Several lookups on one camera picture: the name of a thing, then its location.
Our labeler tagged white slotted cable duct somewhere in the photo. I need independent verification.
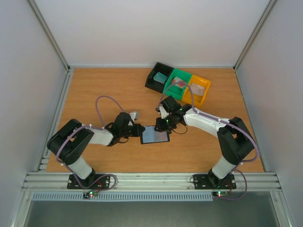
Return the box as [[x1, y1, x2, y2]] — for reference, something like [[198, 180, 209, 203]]
[[32, 192, 213, 202]]

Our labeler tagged red patterned card stack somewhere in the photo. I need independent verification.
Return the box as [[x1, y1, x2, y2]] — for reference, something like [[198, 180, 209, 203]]
[[172, 77, 186, 89]]

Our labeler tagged black plastic bin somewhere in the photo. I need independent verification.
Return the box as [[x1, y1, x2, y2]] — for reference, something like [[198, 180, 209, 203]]
[[145, 62, 174, 93]]

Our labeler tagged yellow plastic bin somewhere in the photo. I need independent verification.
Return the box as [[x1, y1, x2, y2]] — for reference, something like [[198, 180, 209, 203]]
[[181, 74, 211, 108]]

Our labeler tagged green plastic bin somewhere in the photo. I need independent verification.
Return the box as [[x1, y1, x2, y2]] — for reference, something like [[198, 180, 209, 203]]
[[162, 69, 192, 100]]

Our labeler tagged teal card stack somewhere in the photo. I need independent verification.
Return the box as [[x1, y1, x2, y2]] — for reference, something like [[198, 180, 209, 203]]
[[153, 72, 167, 84]]

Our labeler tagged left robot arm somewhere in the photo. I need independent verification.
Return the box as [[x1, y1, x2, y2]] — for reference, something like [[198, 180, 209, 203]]
[[46, 112, 145, 188]]

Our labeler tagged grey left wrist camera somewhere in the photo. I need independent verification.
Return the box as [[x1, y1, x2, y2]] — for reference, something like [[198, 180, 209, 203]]
[[129, 111, 139, 121]]

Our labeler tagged aluminium front rail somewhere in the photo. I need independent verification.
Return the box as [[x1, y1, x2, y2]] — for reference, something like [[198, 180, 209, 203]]
[[21, 172, 282, 192]]

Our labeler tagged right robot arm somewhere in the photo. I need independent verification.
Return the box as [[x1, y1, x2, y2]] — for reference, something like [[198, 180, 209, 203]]
[[155, 96, 257, 188]]

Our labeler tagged red card in holder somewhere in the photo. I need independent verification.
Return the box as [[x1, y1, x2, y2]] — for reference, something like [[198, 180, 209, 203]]
[[155, 131, 169, 142]]

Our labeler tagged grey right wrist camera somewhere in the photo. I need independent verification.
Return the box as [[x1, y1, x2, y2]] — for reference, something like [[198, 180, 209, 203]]
[[156, 105, 169, 119]]

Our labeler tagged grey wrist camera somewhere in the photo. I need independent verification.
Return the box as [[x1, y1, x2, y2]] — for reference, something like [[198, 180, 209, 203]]
[[129, 111, 139, 121], [156, 105, 169, 119]]

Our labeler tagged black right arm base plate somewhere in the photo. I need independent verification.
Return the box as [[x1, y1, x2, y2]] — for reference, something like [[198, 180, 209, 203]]
[[190, 174, 237, 191]]

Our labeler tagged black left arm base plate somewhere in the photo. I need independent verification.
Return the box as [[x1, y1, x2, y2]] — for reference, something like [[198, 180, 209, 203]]
[[67, 174, 111, 190]]

